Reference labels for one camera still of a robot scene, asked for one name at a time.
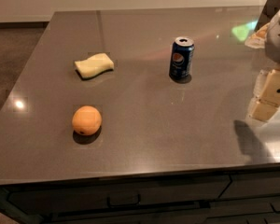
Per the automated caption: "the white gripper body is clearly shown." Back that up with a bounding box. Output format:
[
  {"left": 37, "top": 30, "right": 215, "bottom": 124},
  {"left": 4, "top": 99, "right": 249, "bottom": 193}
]
[{"left": 265, "top": 6, "right": 280, "bottom": 63}]

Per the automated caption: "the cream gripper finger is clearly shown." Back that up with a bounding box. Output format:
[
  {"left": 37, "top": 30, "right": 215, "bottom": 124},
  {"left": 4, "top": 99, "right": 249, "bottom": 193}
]
[
  {"left": 259, "top": 67, "right": 280, "bottom": 107},
  {"left": 247, "top": 97, "right": 277, "bottom": 122}
]

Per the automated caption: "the blue pepsi can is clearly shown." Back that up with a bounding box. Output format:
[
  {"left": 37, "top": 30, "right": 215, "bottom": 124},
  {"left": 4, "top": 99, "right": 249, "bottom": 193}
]
[{"left": 169, "top": 36, "right": 195, "bottom": 80}]

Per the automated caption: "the dark right drawer front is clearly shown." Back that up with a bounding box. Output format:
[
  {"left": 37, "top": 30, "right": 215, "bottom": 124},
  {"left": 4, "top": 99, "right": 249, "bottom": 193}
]
[{"left": 220, "top": 171, "right": 280, "bottom": 199}]

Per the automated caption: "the yellow sponge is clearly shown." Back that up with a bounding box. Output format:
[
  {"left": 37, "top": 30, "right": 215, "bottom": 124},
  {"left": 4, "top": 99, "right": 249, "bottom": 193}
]
[{"left": 75, "top": 53, "right": 114, "bottom": 79}]

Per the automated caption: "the orange fruit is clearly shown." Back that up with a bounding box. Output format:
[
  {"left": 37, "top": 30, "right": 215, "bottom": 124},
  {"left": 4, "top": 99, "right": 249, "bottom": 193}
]
[{"left": 72, "top": 105, "right": 102, "bottom": 135}]

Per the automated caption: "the dark cabinet drawer front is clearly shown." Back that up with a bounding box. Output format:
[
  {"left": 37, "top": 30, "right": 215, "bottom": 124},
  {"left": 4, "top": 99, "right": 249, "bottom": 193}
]
[{"left": 8, "top": 175, "right": 230, "bottom": 215}]

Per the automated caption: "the black drawer handle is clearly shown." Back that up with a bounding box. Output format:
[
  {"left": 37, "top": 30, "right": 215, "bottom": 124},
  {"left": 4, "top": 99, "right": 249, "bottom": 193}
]
[{"left": 107, "top": 193, "right": 141, "bottom": 208}]

